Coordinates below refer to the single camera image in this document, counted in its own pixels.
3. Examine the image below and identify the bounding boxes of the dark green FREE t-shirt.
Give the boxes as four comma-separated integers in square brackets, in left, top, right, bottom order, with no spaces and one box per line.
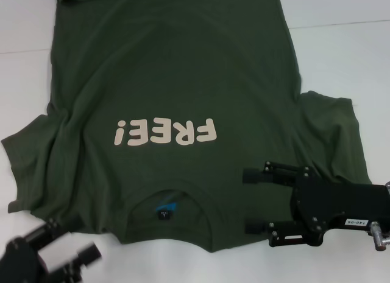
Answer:
[0,0,371,254]

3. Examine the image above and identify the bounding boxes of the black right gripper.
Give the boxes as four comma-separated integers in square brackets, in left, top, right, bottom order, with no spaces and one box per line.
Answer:
[243,161,390,247]

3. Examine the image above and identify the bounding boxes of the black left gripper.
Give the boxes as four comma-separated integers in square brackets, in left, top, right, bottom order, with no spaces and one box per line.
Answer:
[0,215,104,283]

